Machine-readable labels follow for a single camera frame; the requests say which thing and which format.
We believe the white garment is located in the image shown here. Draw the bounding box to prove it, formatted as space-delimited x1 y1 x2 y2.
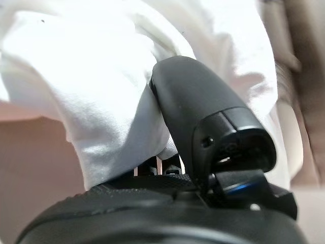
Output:
0 0 281 190

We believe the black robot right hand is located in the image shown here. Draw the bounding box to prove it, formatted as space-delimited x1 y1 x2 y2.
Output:
15 56 313 244

